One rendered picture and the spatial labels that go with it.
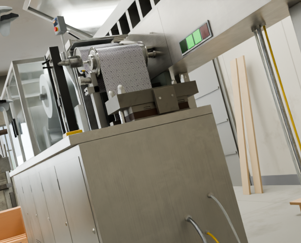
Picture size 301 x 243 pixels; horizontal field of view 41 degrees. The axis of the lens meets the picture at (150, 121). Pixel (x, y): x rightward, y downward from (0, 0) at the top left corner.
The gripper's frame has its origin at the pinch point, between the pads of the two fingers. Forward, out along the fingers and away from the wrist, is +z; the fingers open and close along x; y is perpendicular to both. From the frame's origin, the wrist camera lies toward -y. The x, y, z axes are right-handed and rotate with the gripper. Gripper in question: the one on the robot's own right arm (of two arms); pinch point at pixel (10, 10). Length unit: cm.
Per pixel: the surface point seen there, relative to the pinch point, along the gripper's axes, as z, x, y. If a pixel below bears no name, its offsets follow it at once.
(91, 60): 4, -78, -12
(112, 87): 10, -81, 3
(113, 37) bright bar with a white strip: 12, -112, -36
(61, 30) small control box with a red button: -19, -123, -55
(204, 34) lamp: 56, -60, -2
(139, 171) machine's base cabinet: 16, -60, 46
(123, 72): 17, -84, -4
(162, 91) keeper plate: 33, -70, 14
